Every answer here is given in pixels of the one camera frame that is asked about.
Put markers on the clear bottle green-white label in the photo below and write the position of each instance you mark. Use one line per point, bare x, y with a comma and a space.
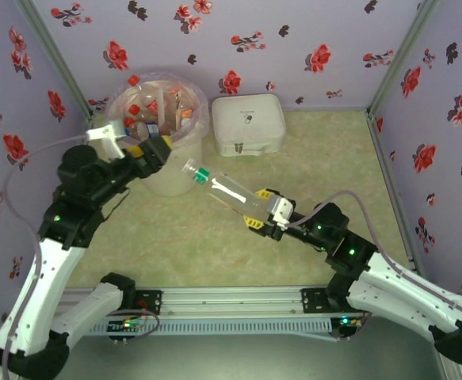
230, 194

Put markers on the clear bottle white cap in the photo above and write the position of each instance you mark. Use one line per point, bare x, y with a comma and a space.
162, 107

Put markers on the clear bottle red cap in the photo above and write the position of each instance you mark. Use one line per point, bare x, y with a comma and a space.
174, 91

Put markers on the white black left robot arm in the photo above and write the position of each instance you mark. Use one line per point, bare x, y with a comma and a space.
36, 297

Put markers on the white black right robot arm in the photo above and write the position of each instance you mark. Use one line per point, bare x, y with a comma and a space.
405, 289

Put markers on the cream plastic bin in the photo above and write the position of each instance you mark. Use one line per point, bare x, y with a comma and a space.
179, 174

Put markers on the translucent purple bin liner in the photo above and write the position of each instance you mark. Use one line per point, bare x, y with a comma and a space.
202, 115

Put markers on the white zippered case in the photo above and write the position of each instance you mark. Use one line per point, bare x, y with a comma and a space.
250, 118

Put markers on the small circuit board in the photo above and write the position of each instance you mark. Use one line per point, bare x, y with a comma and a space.
125, 324
347, 320

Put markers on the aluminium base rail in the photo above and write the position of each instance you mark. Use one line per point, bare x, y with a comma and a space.
230, 302

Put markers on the aluminium corner post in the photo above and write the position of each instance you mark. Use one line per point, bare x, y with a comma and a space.
52, 51
405, 51

